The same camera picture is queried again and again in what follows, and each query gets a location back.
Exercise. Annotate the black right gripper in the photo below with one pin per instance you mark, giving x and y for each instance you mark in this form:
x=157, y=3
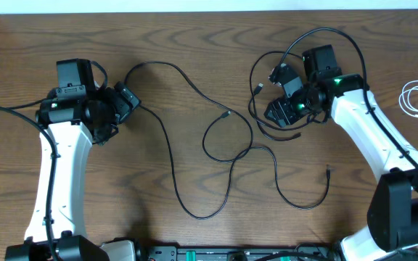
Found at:
x=284, y=115

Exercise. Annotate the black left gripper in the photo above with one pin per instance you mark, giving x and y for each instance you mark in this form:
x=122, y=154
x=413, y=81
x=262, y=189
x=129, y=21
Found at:
x=125, y=104

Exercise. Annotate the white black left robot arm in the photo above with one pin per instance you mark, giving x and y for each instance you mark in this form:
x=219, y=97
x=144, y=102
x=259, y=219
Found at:
x=73, y=117

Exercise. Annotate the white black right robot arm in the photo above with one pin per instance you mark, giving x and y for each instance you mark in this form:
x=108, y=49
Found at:
x=392, y=218

